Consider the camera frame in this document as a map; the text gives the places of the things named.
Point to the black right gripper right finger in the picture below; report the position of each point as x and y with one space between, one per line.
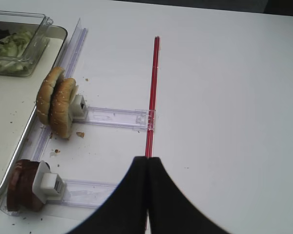
170 212

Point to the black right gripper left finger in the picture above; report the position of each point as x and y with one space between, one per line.
125 211

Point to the meat patty slice inner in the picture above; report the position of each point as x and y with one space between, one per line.
25 196

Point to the meat patty slice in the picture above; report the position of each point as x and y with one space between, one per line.
25 196
13 201

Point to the meat patty slice outer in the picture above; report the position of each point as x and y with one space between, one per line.
13 201

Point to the green lettuce in container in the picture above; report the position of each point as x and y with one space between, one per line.
21 53

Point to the clear pusher track lower right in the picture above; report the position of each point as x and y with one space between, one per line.
84 194

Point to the clear pusher track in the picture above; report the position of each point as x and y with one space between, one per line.
140 120
84 194

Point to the white pusher block lower right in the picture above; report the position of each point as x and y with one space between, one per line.
47 186

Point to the white pusher block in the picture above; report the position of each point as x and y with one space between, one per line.
78 108
47 186

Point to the clear pusher track upper right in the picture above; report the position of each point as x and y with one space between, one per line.
140 120

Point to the sesame bun top inner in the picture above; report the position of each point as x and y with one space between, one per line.
60 119

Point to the sesame bun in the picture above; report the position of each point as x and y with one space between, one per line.
60 119
45 93

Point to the white pusher block upper right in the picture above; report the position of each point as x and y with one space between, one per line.
78 108

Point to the red strip right side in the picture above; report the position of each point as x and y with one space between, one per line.
152 101

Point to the sesame bun top outer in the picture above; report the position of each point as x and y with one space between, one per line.
45 93

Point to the metal serving tray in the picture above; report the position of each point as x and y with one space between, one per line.
17 102

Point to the clear plastic salad container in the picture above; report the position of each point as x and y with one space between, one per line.
15 21

